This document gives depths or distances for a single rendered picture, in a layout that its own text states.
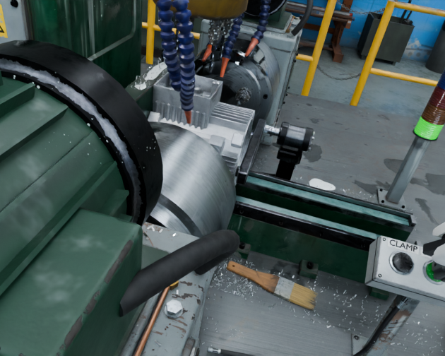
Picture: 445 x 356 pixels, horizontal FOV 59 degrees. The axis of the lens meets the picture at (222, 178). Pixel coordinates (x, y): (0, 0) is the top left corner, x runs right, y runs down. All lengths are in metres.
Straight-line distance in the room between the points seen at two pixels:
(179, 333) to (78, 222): 0.17
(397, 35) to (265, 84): 4.64
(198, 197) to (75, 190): 0.31
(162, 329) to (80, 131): 0.19
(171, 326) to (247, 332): 0.45
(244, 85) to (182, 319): 0.75
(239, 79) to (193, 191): 0.54
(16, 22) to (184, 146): 0.34
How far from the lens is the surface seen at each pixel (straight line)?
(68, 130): 0.26
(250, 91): 1.04
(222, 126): 0.81
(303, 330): 0.85
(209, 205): 0.55
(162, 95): 0.81
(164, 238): 0.44
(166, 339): 0.36
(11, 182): 0.23
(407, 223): 1.01
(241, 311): 0.84
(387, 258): 0.65
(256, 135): 0.92
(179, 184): 0.53
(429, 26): 6.20
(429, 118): 1.15
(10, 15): 0.76
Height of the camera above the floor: 1.47
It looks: 36 degrees down
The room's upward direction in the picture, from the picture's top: 10 degrees clockwise
